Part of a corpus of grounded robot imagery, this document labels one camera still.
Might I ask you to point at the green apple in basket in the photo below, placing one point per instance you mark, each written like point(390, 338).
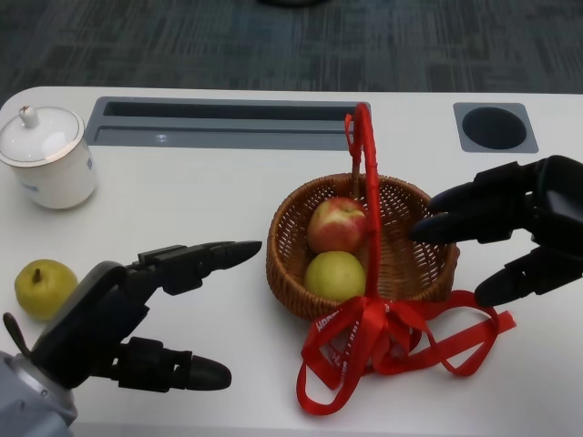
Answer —
point(334, 275)

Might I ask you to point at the red printed ribbon bow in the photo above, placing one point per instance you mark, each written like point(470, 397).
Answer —
point(364, 323)

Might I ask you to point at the grey table cup holder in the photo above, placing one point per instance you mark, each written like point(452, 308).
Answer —
point(496, 127)

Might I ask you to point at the white ceramic mug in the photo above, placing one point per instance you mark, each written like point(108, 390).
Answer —
point(64, 184)

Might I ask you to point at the red apple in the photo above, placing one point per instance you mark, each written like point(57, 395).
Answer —
point(334, 225)

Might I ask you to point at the green pear with stem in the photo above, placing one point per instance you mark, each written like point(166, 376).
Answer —
point(43, 291)

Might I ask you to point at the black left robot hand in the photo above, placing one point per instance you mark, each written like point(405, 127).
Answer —
point(91, 318)

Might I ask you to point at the grey table slot tray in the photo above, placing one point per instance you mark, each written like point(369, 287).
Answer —
point(218, 134)

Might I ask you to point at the white mug lid with knob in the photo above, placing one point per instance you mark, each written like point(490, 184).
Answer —
point(41, 136)

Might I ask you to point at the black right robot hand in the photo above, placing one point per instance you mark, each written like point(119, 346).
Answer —
point(555, 205)

